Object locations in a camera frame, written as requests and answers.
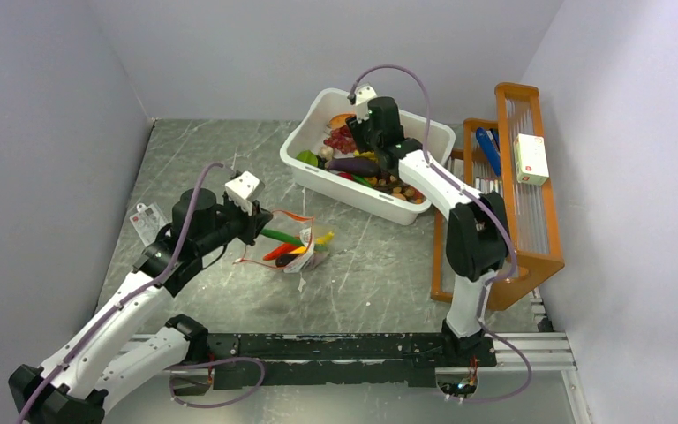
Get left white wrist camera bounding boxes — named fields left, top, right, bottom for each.
left=224, top=171, right=265, bottom=216

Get white plastic food bin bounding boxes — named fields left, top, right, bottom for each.
left=279, top=87, right=457, bottom=227

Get purple cable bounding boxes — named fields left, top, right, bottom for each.
left=347, top=64, right=534, bottom=405
left=17, top=163, right=267, bottom=424

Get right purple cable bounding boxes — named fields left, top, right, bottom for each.
left=347, top=64, right=534, bottom=405

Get red toy grapes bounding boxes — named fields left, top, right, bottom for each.
left=323, top=125, right=358, bottom=155

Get orange toy carrot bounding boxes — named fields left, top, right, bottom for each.
left=262, top=243, right=298, bottom=261

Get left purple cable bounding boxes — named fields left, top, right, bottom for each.
left=17, top=163, right=267, bottom=424

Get clear zip top bag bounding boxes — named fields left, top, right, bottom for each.
left=234, top=209, right=336, bottom=274

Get green toy chili pepper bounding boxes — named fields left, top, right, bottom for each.
left=260, top=228, right=328, bottom=251

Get yellow toy chili pepper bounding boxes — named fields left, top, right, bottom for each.
left=290, top=231, right=335, bottom=254

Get white tag card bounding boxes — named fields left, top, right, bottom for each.
left=130, top=202, right=169, bottom=246

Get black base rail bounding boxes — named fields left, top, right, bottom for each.
left=183, top=332, right=497, bottom=390

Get blue handled tool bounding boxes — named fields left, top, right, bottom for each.
left=475, top=127, right=501, bottom=177

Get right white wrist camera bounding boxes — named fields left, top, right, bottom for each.
left=352, top=83, right=378, bottom=123

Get orange toy melon slice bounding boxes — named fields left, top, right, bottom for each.
left=328, top=113, right=356, bottom=130

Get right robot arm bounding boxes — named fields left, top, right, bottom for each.
left=346, top=94, right=512, bottom=366

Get orange wooden rack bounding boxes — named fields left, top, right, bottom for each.
left=444, top=82, right=565, bottom=311

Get white small carton box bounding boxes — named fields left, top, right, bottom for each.
left=513, top=133, right=549, bottom=186

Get dark purple toy eggplant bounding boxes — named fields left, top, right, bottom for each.
left=324, top=156, right=381, bottom=178

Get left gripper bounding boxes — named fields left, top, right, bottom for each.
left=196, top=193, right=273, bottom=255

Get green toy lime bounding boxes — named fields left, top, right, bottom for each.
left=296, top=150, right=320, bottom=168

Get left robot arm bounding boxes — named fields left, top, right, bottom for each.
left=8, top=178, right=273, bottom=423

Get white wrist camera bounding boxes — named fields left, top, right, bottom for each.
left=224, top=171, right=265, bottom=216
left=352, top=83, right=378, bottom=123

